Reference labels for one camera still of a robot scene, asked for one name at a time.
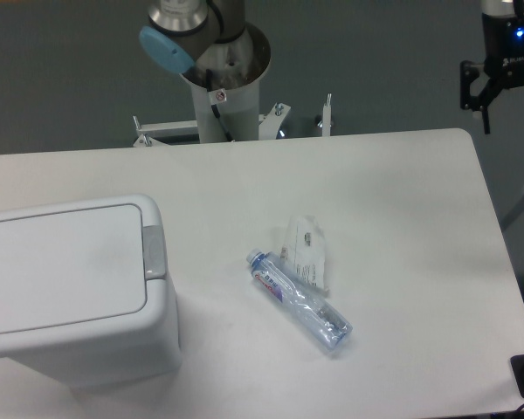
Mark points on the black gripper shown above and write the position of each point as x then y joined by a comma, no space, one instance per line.
503,66

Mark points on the silver robot arm blue cap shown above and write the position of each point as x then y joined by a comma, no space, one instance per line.
209,43

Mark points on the white plastic trash can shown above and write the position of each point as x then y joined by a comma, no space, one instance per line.
110,350

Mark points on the white trash can lid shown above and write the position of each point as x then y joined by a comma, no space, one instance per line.
68,267

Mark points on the clear plastic packaging bag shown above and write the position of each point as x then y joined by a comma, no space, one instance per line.
304,250

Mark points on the clear plastic water bottle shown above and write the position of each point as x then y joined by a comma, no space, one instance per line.
307,307

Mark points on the grey lid push button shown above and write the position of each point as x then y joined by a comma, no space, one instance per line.
154,252

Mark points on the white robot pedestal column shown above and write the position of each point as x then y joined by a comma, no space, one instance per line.
225,115

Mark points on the white metal base frame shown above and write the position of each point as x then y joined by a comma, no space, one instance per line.
273,125

